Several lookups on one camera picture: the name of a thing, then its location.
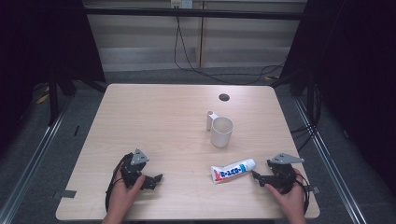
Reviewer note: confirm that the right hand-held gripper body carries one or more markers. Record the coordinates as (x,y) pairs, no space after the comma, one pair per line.
(285,177)

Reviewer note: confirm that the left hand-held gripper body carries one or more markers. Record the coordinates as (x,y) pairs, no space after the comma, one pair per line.
(134,169)

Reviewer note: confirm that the white toothpaste tube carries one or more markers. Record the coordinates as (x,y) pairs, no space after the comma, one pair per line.
(232,171)

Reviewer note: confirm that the person's right hand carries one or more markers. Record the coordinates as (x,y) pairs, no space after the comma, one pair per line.
(294,202)

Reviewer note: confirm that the person's left hand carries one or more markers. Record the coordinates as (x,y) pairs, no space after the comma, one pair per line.
(121,199)

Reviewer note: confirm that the grey tape strip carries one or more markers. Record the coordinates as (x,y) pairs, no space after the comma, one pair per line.
(315,189)
(64,194)

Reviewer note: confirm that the small black floor piece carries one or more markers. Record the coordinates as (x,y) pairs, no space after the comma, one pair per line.
(76,130)

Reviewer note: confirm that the dark round table grommet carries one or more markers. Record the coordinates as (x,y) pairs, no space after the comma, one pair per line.
(224,97)

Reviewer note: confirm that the black metal stand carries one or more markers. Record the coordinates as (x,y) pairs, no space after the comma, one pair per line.
(53,102)

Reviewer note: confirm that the yellow floor object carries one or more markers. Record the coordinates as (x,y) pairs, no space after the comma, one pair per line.
(42,99)

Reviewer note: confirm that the dark curtain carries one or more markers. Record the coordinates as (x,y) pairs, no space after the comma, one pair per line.
(43,46)
(351,77)

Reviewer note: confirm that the black horizontal bar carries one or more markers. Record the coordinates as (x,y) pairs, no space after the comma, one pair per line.
(193,12)

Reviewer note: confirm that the metal floor rail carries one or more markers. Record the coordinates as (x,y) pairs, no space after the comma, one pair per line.
(330,161)
(34,158)

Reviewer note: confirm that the white wall socket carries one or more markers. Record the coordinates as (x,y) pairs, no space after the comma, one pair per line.
(181,3)

